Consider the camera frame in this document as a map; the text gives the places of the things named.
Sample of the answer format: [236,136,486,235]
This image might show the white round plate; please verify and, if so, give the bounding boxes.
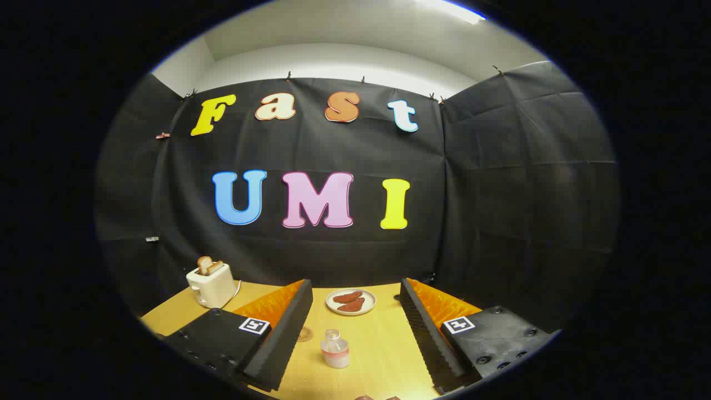
[326,288,377,316]

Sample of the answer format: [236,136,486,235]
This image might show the clear juice bottle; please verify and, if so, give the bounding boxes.
[321,329,351,369]

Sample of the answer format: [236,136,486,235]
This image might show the wooden table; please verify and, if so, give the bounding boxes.
[139,281,484,400]

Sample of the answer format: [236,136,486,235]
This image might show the cream toaster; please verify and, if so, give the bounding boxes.
[186,262,237,309]

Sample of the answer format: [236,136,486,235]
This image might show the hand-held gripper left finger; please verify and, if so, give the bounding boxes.
[158,279,314,393]

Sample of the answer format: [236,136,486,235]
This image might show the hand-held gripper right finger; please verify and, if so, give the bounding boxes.
[399,277,562,396]

